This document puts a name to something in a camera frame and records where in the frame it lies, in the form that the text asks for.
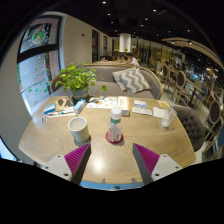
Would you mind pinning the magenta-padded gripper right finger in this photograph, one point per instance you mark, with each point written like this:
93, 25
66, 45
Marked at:
165, 165

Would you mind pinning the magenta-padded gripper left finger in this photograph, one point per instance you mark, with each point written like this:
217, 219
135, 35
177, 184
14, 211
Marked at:
58, 165

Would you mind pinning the clear water bottle white cap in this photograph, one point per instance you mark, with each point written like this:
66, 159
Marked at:
115, 128

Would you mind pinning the cream ceramic cup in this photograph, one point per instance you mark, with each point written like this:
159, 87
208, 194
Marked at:
79, 130

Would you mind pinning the dark grey tufted armchair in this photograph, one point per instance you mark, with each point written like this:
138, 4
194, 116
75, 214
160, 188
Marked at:
191, 126

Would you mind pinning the clear plastic cup with straw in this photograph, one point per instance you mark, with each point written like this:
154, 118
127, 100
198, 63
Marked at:
167, 118

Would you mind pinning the white pen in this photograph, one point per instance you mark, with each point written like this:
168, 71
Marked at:
60, 114

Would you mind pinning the flat round red coaster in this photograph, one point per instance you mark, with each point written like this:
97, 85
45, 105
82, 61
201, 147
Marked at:
107, 138

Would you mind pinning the printed paper leaflet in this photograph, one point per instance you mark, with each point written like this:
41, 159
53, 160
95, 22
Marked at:
141, 111

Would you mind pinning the yellow card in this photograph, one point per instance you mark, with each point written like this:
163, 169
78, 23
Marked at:
164, 104

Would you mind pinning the brown notebook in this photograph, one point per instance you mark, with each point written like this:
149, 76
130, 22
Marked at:
63, 103

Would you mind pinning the white blue packet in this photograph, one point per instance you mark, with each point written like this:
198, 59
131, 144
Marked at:
140, 104

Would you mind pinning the white orange carton box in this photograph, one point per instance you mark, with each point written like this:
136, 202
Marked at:
124, 105

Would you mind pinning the colourful printed leaflet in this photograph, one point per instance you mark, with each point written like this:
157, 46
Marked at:
101, 102

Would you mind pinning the group of dining chairs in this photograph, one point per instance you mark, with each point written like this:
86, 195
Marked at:
181, 80

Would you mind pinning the green potted plant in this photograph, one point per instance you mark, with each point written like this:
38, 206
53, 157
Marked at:
76, 78

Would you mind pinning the grey white chevron pillow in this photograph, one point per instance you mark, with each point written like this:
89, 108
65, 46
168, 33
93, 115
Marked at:
131, 80

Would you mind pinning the grey curved sofa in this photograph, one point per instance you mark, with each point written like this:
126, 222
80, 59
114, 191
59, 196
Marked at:
103, 75

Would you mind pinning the person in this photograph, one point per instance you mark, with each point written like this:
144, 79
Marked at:
122, 59
133, 60

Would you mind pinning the white round pillar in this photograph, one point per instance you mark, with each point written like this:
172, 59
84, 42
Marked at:
125, 42

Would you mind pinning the group of ceiling lights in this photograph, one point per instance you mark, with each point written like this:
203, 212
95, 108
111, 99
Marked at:
155, 10

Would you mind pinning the framed wall poster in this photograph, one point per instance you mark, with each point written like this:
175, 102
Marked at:
38, 36

